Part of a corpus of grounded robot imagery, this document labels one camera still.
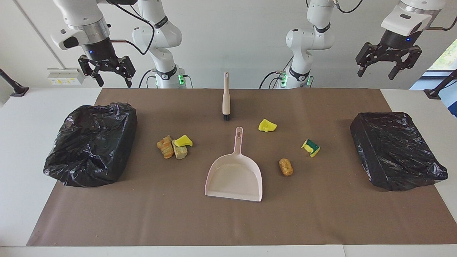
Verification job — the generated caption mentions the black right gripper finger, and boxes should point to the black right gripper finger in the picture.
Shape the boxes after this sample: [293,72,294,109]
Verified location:
[119,56,136,88]
[78,55,104,87]

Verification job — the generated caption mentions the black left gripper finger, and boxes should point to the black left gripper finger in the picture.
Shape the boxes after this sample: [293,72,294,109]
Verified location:
[356,43,379,77]
[388,50,422,80]

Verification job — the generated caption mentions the pale toy bread piece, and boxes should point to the pale toy bread piece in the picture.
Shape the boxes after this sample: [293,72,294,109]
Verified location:
[172,140,188,160]

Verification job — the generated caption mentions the beige hand brush black bristles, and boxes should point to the beige hand brush black bristles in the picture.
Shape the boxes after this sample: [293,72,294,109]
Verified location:
[222,71,231,121]

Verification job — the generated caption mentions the yellow green scouring sponge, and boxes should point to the yellow green scouring sponge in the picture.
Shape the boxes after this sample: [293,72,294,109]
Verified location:
[301,139,321,158]

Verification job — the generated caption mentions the brown toy bread roll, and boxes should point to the brown toy bread roll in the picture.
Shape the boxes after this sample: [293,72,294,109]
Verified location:
[279,158,293,176]

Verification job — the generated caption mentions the pale pink plastic dustpan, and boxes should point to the pale pink plastic dustpan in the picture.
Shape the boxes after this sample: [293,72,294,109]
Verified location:
[205,126,263,202]

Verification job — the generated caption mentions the bin with loose black bag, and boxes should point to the bin with loose black bag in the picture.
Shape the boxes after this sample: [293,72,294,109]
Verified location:
[43,102,138,188]

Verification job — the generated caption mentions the bin with tight black bag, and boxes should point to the bin with tight black bag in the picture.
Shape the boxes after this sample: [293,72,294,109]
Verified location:
[350,112,448,192]

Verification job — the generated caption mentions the window with green view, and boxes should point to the window with green view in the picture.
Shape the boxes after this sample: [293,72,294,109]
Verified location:
[427,39,457,71]

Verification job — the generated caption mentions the brown paper table mat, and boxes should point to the brown paper table mat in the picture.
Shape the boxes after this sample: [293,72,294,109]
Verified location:
[26,88,457,247]

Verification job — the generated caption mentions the black base cable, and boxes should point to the black base cable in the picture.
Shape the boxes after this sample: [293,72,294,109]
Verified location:
[138,69,155,89]
[259,71,286,89]

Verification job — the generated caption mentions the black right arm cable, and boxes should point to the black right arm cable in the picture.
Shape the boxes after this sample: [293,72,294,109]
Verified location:
[106,0,155,56]

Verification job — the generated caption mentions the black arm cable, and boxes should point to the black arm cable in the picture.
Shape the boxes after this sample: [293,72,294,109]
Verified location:
[334,0,457,31]
[106,0,155,56]

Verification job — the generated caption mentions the white wall socket box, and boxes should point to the white wall socket box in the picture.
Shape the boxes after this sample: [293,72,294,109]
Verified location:
[47,68,85,86]

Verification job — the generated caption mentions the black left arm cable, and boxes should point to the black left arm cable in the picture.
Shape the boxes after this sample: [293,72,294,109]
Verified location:
[334,0,457,31]

